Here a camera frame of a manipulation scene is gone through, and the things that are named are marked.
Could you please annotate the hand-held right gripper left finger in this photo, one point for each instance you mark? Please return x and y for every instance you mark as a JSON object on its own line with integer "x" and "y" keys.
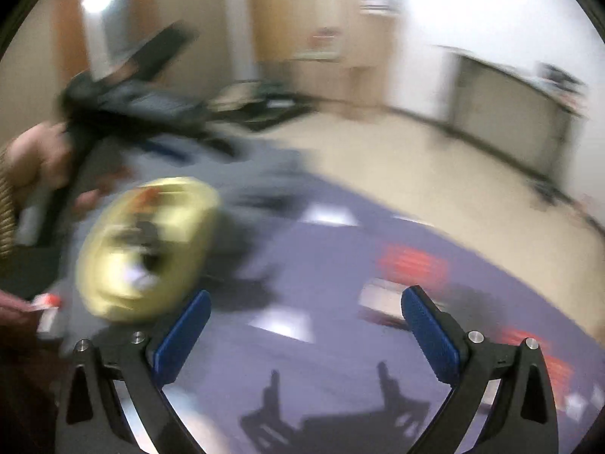
{"x": 182, "y": 335}

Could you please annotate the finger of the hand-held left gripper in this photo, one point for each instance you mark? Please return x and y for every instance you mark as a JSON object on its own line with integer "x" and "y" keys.
{"x": 160, "y": 52}
{"x": 184, "y": 116}

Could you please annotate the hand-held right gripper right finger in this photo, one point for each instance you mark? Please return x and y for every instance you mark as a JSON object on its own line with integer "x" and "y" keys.
{"x": 430, "y": 335}

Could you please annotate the pale yellow plastic basin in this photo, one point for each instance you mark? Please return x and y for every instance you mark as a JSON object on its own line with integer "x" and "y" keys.
{"x": 142, "y": 246}

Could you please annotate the person's left hand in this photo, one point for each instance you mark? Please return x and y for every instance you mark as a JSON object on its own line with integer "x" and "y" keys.
{"x": 40, "y": 151}

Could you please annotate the dark clutter on floor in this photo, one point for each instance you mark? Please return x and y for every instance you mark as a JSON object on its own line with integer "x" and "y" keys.
{"x": 257, "y": 101}

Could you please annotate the grey sweatshirt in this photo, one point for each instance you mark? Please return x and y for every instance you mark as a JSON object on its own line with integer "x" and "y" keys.
{"x": 255, "y": 189}

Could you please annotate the small red and white box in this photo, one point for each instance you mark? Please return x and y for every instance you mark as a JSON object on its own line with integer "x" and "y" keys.
{"x": 47, "y": 310}

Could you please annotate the low grey cabinet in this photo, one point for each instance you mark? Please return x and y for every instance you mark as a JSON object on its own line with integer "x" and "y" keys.
{"x": 510, "y": 108}

